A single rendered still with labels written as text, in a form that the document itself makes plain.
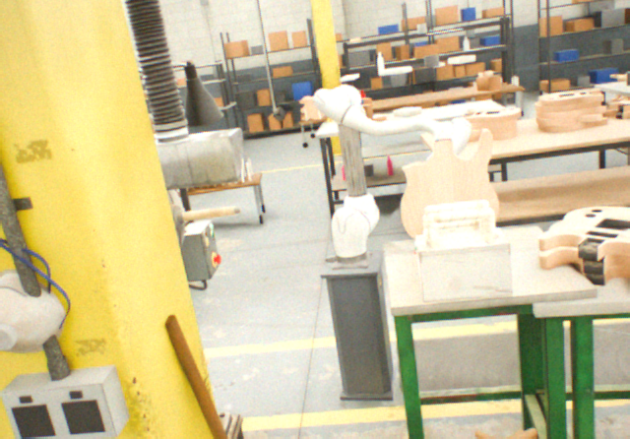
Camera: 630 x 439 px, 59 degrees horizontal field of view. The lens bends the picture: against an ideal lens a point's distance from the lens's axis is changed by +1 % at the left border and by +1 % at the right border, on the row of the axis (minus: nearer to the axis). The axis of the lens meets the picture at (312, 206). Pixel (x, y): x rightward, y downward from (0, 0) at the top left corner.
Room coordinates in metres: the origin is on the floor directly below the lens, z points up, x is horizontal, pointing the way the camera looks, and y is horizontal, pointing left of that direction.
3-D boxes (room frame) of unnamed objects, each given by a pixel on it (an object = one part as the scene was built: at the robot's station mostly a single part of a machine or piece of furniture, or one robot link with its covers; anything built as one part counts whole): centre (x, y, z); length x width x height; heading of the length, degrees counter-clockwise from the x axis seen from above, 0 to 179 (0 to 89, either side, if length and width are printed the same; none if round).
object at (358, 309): (2.56, -0.15, 0.35); 0.28 x 0.28 x 0.70; 75
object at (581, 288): (1.84, -0.54, 0.55); 0.62 x 0.58 x 0.76; 83
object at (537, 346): (2.05, -0.84, 0.45); 0.05 x 0.05 x 0.90; 83
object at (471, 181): (1.95, -0.50, 1.17); 0.35 x 0.04 x 0.40; 81
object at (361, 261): (2.56, -0.13, 0.73); 0.22 x 0.18 x 0.06; 75
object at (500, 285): (1.64, -0.45, 1.02); 0.27 x 0.15 x 0.17; 82
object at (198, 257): (2.14, 0.55, 0.99); 0.24 x 0.21 x 0.26; 83
